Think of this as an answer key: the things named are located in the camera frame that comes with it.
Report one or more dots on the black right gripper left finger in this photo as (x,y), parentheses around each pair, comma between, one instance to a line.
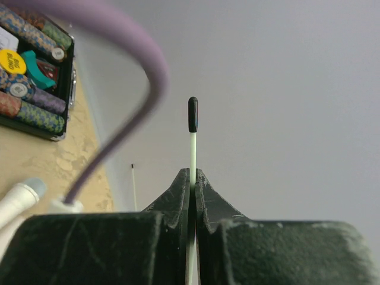
(147,247)

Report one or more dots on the white toy microphone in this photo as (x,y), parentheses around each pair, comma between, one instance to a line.
(20,198)

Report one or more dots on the red poker chip stack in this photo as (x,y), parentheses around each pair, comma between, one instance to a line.
(9,105)

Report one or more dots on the black poker chip case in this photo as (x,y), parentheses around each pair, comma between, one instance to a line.
(23,29)

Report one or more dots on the yellow big blind button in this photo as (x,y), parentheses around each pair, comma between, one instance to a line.
(12,62)

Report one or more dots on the teal dealer button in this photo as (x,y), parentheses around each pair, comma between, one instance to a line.
(43,74)

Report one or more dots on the green yellow chip stack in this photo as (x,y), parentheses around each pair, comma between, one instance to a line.
(39,118)

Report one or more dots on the purple poker chip stack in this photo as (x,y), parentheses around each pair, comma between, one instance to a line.
(47,101)

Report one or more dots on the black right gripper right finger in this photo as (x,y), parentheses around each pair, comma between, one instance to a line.
(234,249)

